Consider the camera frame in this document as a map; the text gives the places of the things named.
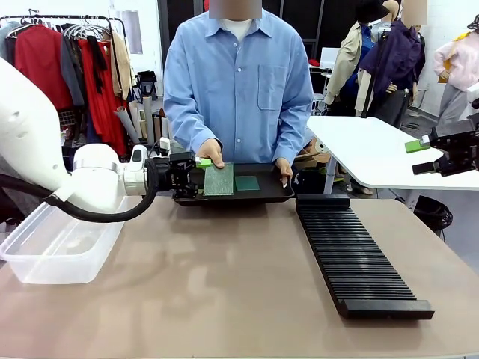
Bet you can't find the white table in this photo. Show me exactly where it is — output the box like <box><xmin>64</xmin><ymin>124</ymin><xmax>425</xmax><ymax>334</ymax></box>
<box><xmin>306</xmin><ymin>115</ymin><xmax>479</xmax><ymax>195</ymax></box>

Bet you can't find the grey cardboard tube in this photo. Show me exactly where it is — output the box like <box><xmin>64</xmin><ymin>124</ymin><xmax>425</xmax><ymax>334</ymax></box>
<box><xmin>114</xmin><ymin>105</ymin><xmax>141</xmax><ymax>145</ymax></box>

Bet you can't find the small green PCB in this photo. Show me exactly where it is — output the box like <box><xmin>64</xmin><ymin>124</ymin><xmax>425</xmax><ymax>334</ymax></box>
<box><xmin>234</xmin><ymin>175</ymin><xmax>261</xmax><ymax>192</ymax></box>

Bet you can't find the black slotted PCB rack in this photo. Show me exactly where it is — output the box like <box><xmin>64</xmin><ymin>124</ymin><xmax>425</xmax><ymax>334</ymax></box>
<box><xmin>295</xmin><ymin>194</ymin><xmax>436</xmax><ymax>321</ymax></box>

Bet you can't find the beige hanging garment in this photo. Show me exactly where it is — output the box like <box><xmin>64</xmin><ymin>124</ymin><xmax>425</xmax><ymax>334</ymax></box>
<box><xmin>110</xmin><ymin>31</ymin><xmax>132</xmax><ymax>101</ymax></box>

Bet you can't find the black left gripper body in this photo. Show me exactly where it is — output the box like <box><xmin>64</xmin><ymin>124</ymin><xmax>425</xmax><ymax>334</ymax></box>
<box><xmin>168</xmin><ymin>151</ymin><xmax>198</xmax><ymax>190</ymax></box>

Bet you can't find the person in blue shirt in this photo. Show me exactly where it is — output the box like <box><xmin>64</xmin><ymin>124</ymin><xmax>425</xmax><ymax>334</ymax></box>
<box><xmin>163</xmin><ymin>0</ymin><xmax>314</xmax><ymax>166</ymax></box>

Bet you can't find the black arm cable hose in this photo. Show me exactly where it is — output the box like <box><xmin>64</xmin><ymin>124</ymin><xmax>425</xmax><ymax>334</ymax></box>
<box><xmin>0</xmin><ymin>159</ymin><xmax>169</xmax><ymax>224</ymax></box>

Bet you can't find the person's right hand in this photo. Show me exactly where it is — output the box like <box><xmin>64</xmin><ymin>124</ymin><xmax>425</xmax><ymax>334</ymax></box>
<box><xmin>196</xmin><ymin>138</ymin><xmax>225</xmax><ymax>168</ymax></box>

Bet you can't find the figure in purple jacket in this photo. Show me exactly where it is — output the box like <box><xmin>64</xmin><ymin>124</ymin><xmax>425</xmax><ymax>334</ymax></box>
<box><xmin>359</xmin><ymin>0</ymin><xmax>428</xmax><ymax>128</ymax></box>

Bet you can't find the red shirt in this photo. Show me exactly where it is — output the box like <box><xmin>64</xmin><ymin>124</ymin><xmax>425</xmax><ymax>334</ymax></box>
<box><xmin>14</xmin><ymin>24</ymin><xmax>74</xmax><ymax>111</ymax></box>

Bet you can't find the person's right forearm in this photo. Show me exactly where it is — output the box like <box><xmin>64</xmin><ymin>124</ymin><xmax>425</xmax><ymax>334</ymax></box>
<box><xmin>163</xmin><ymin>100</ymin><xmax>222</xmax><ymax>158</ymax></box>

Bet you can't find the white chair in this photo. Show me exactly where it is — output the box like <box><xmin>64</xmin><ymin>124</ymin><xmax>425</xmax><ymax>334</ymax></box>
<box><xmin>319</xmin><ymin>47</ymin><xmax>341</xmax><ymax>72</ymax></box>

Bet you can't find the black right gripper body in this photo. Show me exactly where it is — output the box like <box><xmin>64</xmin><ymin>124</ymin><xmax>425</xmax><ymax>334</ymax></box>
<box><xmin>430</xmin><ymin>111</ymin><xmax>479</xmax><ymax>177</ymax></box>

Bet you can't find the person's left forearm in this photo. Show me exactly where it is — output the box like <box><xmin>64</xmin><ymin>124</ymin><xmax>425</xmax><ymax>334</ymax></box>
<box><xmin>275</xmin><ymin>108</ymin><xmax>314</xmax><ymax>165</ymax></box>

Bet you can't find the black garment rack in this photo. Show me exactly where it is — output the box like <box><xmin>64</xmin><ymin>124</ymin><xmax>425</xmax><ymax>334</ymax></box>
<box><xmin>0</xmin><ymin>13</ymin><xmax>128</xmax><ymax>113</ymax></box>

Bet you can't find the person's left hand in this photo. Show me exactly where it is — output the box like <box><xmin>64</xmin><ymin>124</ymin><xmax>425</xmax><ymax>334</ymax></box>
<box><xmin>275</xmin><ymin>157</ymin><xmax>294</xmax><ymax>188</ymax></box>

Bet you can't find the mannequin in beige coat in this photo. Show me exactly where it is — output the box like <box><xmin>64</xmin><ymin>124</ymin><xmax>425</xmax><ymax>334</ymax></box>
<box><xmin>323</xmin><ymin>0</ymin><xmax>392</xmax><ymax>117</ymax></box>

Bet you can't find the black plastic tray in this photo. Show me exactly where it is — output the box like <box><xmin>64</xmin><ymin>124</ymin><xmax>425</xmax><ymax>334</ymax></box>
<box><xmin>171</xmin><ymin>162</ymin><xmax>296</xmax><ymax>207</ymax></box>

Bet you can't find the clear plastic box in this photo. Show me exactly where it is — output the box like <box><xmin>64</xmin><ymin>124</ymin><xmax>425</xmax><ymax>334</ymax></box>
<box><xmin>0</xmin><ymin>196</ymin><xmax>126</xmax><ymax>285</ymax></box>

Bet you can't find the mannequin in pink sweater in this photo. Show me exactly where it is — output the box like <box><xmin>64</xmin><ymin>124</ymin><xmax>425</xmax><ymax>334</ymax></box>
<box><xmin>433</xmin><ymin>31</ymin><xmax>479</xmax><ymax>126</ymax></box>

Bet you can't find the red dress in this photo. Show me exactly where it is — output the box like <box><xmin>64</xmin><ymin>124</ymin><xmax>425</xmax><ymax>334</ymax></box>
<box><xmin>78</xmin><ymin>37</ymin><xmax>128</xmax><ymax>156</ymax></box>

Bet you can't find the large green PCB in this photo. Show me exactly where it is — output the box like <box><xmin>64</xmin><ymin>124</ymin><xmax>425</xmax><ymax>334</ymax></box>
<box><xmin>203</xmin><ymin>162</ymin><xmax>235</xmax><ymax>197</ymax></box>

